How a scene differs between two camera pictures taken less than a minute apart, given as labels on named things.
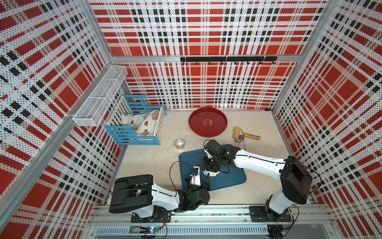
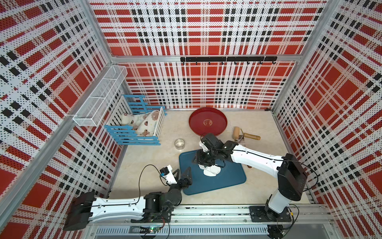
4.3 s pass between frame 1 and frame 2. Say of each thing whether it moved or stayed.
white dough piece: stayed
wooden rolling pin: stayed
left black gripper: moved
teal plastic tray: stayed
